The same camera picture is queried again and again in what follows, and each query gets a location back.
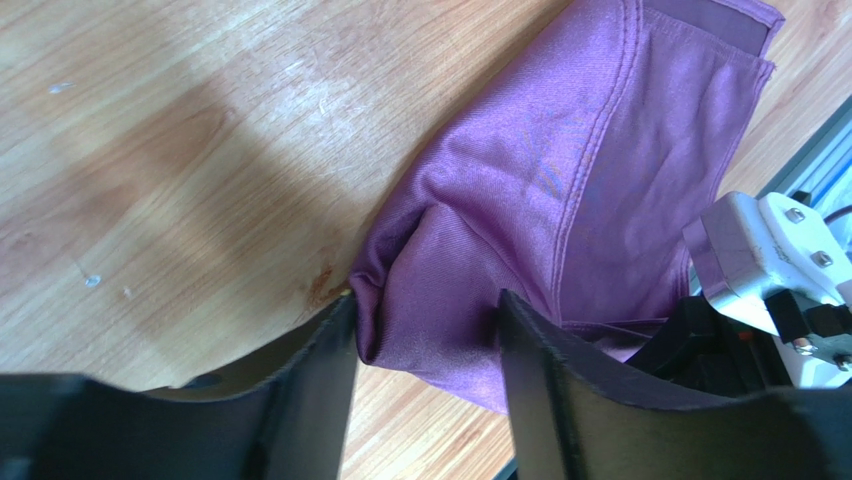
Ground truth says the aluminium frame rail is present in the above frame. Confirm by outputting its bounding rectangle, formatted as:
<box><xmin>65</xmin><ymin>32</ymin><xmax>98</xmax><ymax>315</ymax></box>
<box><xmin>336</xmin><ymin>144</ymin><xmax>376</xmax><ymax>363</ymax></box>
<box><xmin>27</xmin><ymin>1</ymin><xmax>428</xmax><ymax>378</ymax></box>
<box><xmin>758</xmin><ymin>97</ymin><xmax>851</xmax><ymax>206</ymax></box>

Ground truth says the purple cloth napkin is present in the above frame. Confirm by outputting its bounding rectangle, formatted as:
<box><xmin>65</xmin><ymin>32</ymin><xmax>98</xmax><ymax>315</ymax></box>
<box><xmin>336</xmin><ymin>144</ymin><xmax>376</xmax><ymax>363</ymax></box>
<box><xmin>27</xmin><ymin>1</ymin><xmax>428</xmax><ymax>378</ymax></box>
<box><xmin>349</xmin><ymin>0</ymin><xmax>784</xmax><ymax>413</ymax></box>

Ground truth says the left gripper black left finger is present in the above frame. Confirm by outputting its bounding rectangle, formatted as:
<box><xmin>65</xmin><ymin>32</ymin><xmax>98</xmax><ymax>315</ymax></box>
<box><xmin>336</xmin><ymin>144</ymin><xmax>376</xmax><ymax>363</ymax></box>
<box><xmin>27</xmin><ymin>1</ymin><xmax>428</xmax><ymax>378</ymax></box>
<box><xmin>1</xmin><ymin>294</ymin><xmax>357</xmax><ymax>479</ymax></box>

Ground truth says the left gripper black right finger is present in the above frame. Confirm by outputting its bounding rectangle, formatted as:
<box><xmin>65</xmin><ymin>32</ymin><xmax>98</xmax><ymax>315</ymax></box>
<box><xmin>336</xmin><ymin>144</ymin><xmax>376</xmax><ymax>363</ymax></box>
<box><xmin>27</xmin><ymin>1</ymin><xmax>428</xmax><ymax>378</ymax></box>
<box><xmin>498</xmin><ymin>291</ymin><xmax>851</xmax><ymax>479</ymax></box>

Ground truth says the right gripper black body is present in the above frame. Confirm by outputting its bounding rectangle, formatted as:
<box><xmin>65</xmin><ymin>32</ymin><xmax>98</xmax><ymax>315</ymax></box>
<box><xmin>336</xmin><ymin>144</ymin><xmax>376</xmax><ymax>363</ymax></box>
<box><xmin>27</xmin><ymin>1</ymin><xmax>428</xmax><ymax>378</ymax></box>
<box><xmin>627</xmin><ymin>296</ymin><xmax>792</xmax><ymax>398</ymax></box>

